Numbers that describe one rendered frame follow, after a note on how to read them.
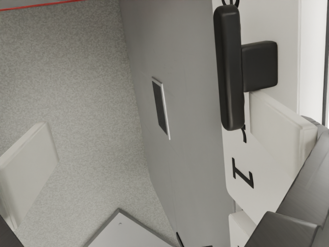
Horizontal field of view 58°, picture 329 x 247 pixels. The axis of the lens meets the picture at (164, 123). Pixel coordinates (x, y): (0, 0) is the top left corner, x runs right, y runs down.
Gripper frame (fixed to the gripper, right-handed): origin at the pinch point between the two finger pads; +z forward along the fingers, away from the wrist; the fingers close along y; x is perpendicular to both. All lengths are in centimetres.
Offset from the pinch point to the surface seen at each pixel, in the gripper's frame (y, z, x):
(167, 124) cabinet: 1.5, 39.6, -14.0
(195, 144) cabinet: 5.1, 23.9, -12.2
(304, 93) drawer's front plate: 9.0, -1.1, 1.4
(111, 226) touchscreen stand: -26, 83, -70
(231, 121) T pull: 4.9, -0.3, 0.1
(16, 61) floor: -43, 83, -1
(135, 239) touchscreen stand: -18, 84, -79
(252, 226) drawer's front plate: 8.0, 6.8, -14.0
